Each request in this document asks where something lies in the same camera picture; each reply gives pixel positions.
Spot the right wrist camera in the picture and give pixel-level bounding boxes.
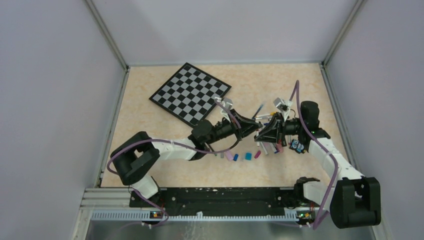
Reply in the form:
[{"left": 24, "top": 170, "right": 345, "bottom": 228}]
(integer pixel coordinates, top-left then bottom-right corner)
[{"left": 273, "top": 97, "right": 293, "bottom": 121}]

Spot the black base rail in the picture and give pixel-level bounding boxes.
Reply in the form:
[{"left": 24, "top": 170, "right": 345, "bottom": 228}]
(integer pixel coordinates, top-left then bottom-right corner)
[{"left": 129, "top": 187, "right": 327, "bottom": 221}]

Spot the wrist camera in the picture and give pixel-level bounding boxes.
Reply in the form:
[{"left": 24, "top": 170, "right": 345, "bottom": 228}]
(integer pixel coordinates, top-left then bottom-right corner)
[
  {"left": 273, "top": 97, "right": 293, "bottom": 121},
  {"left": 214, "top": 96, "right": 233, "bottom": 122}
]

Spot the magenta pen cap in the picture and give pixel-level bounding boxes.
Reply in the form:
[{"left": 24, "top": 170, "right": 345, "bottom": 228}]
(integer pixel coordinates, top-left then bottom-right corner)
[{"left": 254, "top": 150, "right": 262, "bottom": 159}]

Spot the purple highlighter cap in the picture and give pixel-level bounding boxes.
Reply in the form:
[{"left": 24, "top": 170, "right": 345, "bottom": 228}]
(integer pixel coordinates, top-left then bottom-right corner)
[{"left": 224, "top": 151, "right": 234, "bottom": 161}]

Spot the light blue highlighter cap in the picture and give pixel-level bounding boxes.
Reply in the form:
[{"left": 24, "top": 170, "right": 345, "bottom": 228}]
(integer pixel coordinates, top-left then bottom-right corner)
[{"left": 244, "top": 152, "right": 252, "bottom": 161}]

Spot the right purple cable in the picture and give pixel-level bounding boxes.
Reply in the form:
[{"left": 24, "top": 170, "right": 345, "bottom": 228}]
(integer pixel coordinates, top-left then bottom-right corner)
[{"left": 289, "top": 80, "right": 339, "bottom": 230}]

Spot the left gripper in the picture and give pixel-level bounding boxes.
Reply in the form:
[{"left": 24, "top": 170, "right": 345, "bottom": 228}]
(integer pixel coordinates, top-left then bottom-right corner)
[{"left": 204, "top": 107, "right": 261, "bottom": 144}]

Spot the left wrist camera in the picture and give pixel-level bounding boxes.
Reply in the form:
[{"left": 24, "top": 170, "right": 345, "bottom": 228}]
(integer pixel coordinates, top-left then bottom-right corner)
[{"left": 214, "top": 96, "right": 233, "bottom": 122}]

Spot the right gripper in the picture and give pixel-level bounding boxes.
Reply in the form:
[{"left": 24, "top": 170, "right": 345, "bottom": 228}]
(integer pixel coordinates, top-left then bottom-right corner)
[{"left": 254, "top": 112, "right": 304, "bottom": 145}]

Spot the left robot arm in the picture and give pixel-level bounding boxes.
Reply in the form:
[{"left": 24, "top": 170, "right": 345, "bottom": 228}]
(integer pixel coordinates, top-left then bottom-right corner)
[{"left": 106, "top": 109, "right": 262, "bottom": 207}]

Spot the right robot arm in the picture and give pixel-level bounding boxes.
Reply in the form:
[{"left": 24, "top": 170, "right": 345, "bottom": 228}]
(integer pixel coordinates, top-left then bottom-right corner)
[{"left": 254, "top": 98, "right": 382, "bottom": 229}]

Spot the owl eraser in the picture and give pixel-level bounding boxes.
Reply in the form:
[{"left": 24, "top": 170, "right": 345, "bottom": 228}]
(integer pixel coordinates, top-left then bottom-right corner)
[{"left": 289, "top": 139, "right": 305, "bottom": 154}]

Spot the pink highlighter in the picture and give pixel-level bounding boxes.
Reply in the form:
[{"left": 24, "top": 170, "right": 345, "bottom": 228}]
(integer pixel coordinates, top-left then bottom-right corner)
[{"left": 275, "top": 143, "right": 284, "bottom": 153}]

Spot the black grey chessboard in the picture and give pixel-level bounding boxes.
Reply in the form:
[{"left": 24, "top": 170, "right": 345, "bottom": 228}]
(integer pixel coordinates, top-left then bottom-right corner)
[{"left": 149, "top": 62, "right": 232, "bottom": 128}]

